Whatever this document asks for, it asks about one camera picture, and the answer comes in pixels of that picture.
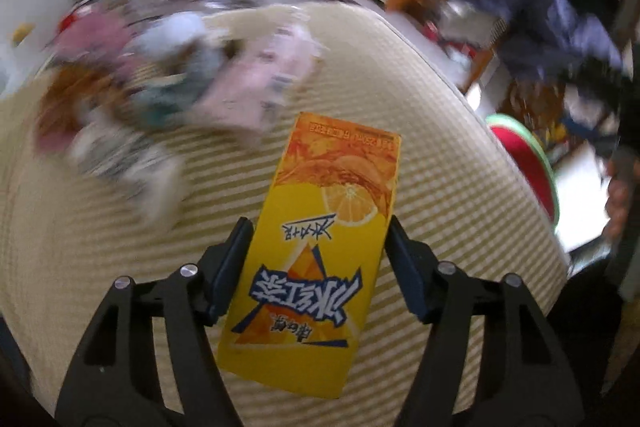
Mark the yellow checkered table cloth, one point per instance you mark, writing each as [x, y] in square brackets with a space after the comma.
[65, 239]

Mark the light pink foil wrapper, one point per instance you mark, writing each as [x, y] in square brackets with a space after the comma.
[248, 95]

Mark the pink plastic bag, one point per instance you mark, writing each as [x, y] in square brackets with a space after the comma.
[98, 38]

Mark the yellow iced tea carton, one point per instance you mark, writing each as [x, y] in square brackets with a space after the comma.
[308, 278]

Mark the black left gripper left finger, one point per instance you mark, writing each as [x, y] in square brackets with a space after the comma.
[145, 358]

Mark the watermelon pattern trash bin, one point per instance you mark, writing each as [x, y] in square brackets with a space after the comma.
[530, 158]

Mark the pretzel snack bag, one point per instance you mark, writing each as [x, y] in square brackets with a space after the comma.
[74, 90]

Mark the blue jacket on chair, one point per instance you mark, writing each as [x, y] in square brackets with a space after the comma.
[534, 39]

